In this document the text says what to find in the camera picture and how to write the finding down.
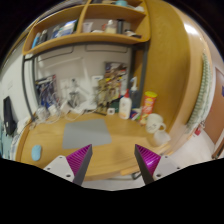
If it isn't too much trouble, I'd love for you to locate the white wall box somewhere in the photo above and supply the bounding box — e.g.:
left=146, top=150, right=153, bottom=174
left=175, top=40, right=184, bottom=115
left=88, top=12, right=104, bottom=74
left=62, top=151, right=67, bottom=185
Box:
left=91, top=75, right=104, bottom=88

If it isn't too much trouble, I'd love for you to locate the white charger block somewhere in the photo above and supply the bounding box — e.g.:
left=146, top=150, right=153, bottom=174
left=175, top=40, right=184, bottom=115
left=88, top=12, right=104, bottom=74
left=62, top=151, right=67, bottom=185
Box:
left=48, top=104, right=61, bottom=116

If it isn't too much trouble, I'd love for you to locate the white mug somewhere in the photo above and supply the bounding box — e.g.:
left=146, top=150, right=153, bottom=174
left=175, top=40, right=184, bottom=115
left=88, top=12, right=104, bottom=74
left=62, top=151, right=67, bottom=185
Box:
left=145, top=113, right=167, bottom=135

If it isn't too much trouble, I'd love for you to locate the white lotion pump bottle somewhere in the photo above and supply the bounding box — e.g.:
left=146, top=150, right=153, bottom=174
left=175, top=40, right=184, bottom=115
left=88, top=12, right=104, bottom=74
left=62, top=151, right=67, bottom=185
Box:
left=118, top=88, right=133, bottom=120

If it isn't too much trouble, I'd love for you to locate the black hanging bag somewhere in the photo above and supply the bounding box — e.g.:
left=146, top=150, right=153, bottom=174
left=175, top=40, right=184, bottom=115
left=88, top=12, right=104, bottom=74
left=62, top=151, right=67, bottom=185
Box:
left=3, top=95, right=18, bottom=136

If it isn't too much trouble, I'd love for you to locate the white power strip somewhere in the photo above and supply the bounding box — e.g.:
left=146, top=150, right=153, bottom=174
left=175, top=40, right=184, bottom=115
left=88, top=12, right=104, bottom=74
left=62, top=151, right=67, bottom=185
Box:
left=59, top=101, right=84, bottom=114

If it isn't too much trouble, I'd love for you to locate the colourful printed box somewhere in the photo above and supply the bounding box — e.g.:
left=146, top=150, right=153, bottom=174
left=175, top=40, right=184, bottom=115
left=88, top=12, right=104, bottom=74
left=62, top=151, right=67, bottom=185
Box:
left=104, top=61, right=128, bottom=101

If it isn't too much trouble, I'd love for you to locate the red yellow snack can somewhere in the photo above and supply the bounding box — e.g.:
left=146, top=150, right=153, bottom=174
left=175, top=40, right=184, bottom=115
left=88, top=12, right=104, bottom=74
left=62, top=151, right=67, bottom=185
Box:
left=139, top=91, right=158, bottom=126

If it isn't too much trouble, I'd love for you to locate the translucent white cup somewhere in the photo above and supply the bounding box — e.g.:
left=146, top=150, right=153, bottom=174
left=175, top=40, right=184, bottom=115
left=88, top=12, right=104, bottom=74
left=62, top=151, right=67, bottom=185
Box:
left=153, top=129, right=172, bottom=147

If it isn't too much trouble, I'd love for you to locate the brown tree creature figure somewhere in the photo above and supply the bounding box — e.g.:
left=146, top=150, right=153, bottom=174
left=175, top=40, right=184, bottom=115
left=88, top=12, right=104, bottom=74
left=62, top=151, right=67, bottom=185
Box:
left=96, top=78, right=116, bottom=108

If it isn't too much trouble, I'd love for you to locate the steel cup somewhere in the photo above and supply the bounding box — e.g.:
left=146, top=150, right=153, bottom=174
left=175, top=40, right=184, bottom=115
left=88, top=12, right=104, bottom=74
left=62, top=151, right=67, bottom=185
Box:
left=68, top=88, right=84, bottom=108

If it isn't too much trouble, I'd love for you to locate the black metal desk frame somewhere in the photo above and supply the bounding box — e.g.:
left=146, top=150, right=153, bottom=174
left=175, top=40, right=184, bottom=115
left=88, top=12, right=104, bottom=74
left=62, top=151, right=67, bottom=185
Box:
left=21, top=41, right=151, bottom=121

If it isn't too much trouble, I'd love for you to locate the wooden shelf unit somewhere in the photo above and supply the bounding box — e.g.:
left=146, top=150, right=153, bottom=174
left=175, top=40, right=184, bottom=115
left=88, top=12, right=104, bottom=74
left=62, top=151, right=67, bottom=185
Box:
left=21, top=0, right=152, bottom=56

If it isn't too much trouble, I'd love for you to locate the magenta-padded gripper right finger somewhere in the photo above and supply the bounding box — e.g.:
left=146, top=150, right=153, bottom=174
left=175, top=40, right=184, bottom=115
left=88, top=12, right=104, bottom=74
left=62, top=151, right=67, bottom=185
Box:
left=134, top=143, right=183, bottom=185

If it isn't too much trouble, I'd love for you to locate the light blue computer mouse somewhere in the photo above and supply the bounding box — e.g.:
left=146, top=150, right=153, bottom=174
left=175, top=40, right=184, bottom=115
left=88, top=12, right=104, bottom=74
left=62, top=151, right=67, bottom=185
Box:
left=31, top=144, right=43, bottom=162

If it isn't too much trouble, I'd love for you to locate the brown wooden door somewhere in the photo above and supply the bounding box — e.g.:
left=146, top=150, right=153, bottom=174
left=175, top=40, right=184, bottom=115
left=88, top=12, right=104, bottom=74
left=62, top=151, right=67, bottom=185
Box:
left=203, top=66, right=224, bottom=158

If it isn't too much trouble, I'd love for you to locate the dark spray bottle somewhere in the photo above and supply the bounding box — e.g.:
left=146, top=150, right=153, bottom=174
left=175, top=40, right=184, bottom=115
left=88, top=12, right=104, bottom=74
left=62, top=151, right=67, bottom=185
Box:
left=129, top=76, right=143, bottom=109

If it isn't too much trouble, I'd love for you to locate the light blue checked blanket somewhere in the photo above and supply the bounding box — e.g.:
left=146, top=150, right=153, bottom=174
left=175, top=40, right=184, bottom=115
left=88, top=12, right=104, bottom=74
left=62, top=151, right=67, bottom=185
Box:
left=0, top=119, right=14, bottom=158

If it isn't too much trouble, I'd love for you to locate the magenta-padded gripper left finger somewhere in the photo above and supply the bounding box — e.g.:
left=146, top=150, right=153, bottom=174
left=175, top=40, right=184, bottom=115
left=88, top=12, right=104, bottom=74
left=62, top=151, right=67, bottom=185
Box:
left=43, top=143, right=93, bottom=187

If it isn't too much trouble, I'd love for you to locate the grey mouse pad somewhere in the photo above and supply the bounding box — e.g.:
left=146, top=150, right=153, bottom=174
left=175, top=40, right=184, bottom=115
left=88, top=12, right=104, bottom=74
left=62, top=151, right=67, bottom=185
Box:
left=61, top=118, right=113, bottom=150

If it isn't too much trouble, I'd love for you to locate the clear plastic jar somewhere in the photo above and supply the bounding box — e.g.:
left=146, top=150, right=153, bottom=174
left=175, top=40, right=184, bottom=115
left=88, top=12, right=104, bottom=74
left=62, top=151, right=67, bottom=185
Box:
left=35, top=105, right=50, bottom=121

